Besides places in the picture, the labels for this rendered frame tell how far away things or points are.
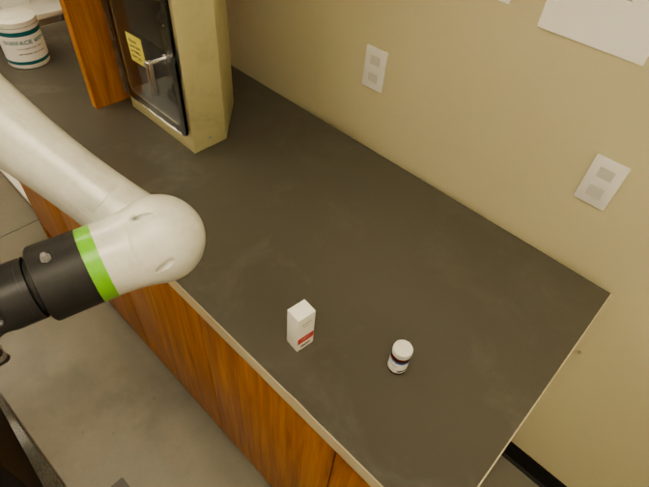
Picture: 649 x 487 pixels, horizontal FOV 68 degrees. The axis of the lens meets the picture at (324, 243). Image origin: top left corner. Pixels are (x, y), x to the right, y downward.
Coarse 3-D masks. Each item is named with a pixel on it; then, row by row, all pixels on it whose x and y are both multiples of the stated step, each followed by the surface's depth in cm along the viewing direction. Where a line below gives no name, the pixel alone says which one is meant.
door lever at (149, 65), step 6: (162, 54) 116; (150, 60) 115; (156, 60) 116; (162, 60) 117; (144, 66) 115; (150, 66) 115; (150, 72) 116; (150, 78) 117; (150, 84) 118; (156, 84) 119; (156, 90) 120
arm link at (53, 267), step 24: (48, 240) 54; (72, 240) 53; (24, 264) 51; (48, 264) 51; (72, 264) 52; (48, 288) 51; (72, 288) 52; (96, 288) 53; (48, 312) 52; (72, 312) 54
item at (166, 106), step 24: (120, 0) 118; (144, 0) 110; (120, 24) 125; (144, 24) 116; (168, 24) 108; (120, 48) 132; (144, 48) 122; (168, 48) 114; (144, 72) 129; (168, 72) 119; (144, 96) 136; (168, 96) 126; (168, 120) 133
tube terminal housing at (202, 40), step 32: (192, 0) 109; (224, 0) 128; (192, 32) 113; (224, 32) 130; (192, 64) 118; (224, 64) 132; (192, 96) 123; (224, 96) 134; (192, 128) 129; (224, 128) 138
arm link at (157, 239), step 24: (120, 216) 55; (144, 216) 55; (168, 216) 55; (192, 216) 58; (96, 240) 53; (120, 240) 54; (144, 240) 54; (168, 240) 55; (192, 240) 57; (96, 264) 53; (120, 264) 54; (144, 264) 55; (168, 264) 56; (192, 264) 58; (120, 288) 55
